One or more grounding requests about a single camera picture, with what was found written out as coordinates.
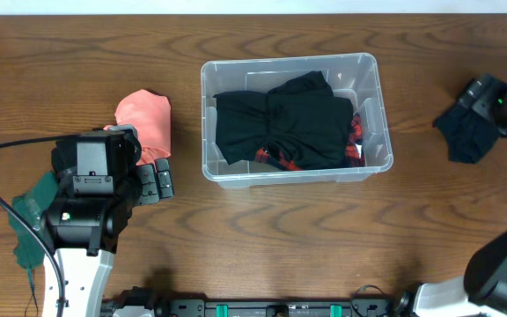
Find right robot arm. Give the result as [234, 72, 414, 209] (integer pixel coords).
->
[395, 74, 507, 316]

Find salmon pink folded cloth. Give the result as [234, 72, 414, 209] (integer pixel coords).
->
[114, 90, 172, 166]

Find red black plaid shirt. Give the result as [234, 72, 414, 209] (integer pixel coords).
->
[253, 113, 365, 171]

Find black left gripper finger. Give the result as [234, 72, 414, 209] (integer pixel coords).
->
[155, 158, 174, 199]
[136, 164, 160, 205]

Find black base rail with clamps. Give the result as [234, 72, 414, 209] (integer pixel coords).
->
[99, 284, 415, 317]

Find black garment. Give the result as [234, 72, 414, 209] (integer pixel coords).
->
[214, 71, 355, 170]

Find dark green folded cloth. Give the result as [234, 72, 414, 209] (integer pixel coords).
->
[7, 170, 60, 270]

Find dark navy garment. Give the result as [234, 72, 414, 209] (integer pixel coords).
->
[433, 105, 500, 164]

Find clear plastic storage container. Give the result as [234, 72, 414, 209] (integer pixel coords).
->
[201, 53, 394, 189]

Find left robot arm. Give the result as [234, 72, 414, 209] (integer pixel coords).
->
[41, 125, 174, 316]

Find black folded cloth left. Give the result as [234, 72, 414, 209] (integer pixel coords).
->
[51, 147, 77, 180]

